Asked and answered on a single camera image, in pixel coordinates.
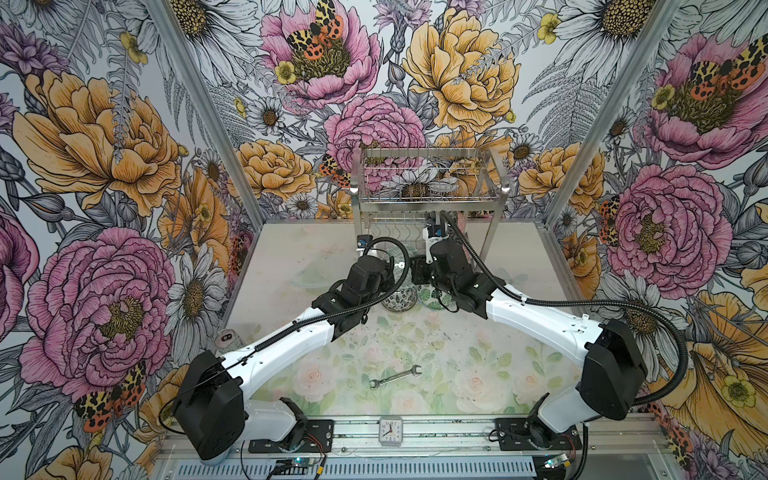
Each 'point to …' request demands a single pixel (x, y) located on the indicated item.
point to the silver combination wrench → (376, 384)
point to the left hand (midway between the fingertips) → (385, 270)
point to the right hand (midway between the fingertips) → (412, 269)
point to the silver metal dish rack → (394, 190)
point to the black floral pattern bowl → (403, 299)
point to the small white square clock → (390, 431)
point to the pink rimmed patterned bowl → (461, 221)
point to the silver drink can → (227, 340)
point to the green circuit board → (294, 466)
